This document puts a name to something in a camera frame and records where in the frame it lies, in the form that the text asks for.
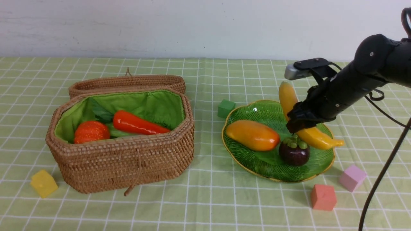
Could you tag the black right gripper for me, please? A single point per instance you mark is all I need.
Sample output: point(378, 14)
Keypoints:
point(319, 108)

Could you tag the yellow toy banana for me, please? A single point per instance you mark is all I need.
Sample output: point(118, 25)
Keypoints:
point(312, 136)

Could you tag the purple toy mangosteen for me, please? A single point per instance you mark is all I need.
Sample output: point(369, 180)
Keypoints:
point(294, 151)

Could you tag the orange yellow toy mango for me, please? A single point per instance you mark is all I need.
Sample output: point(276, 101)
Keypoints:
point(253, 135)

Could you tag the orange toy carrot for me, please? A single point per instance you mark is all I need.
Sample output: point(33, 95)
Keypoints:
point(125, 121)

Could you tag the orange toy pumpkin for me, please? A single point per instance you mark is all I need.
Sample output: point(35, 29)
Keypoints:
point(90, 131)

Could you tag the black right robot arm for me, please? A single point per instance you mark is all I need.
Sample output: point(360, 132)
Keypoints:
point(378, 60)

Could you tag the pink cube block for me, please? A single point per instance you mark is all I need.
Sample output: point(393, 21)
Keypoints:
point(352, 177)

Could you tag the green glass leaf plate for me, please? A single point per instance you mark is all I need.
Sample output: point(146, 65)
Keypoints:
point(268, 164)

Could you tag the salmon red cube block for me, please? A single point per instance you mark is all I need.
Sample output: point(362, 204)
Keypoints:
point(323, 197)

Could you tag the green cube block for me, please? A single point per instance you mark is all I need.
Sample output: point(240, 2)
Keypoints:
point(225, 107)

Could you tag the green checkered tablecloth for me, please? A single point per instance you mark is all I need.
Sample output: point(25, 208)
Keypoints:
point(214, 194)

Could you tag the wicker basket lid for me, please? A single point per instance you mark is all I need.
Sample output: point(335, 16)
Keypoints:
point(127, 81)

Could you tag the woven wicker basket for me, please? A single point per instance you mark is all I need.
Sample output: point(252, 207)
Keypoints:
point(123, 162)

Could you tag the yellow cube block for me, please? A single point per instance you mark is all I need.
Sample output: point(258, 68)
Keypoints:
point(43, 183)

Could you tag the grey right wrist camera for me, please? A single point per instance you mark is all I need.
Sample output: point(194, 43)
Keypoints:
point(291, 73)

